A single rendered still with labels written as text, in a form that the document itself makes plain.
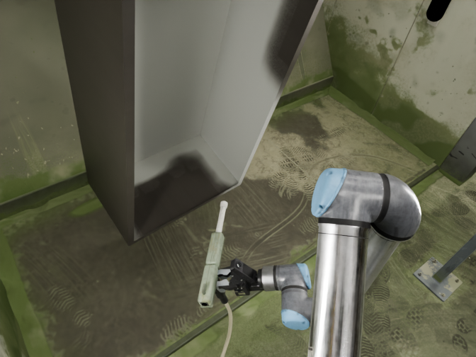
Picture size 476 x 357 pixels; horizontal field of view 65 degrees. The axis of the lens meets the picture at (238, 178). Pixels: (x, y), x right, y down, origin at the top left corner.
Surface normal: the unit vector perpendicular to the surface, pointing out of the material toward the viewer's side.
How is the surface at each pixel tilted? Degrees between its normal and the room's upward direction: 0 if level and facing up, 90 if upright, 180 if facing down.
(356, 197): 37
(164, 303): 0
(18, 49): 57
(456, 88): 90
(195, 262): 0
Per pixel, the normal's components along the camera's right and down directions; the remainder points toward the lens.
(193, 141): 0.23, -0.54
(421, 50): -0.80, 0.39
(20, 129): 0.56, 0.16
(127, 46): 0.60, 0.73
